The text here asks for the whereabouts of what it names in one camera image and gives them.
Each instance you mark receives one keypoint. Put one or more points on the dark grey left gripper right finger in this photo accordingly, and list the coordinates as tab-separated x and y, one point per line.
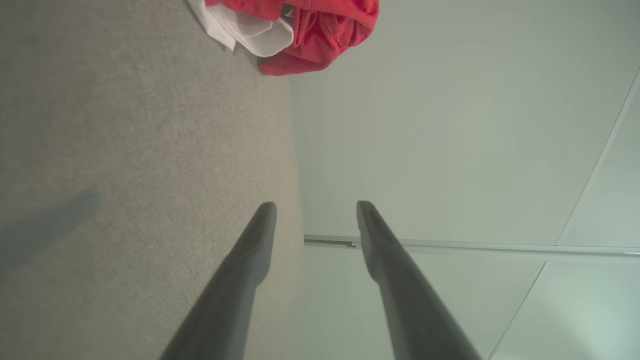
420	320

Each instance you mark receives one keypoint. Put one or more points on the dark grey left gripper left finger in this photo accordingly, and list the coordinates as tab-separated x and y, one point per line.
225	310

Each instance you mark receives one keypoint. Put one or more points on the red shorts with white stripe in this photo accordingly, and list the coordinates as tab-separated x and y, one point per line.
325	35

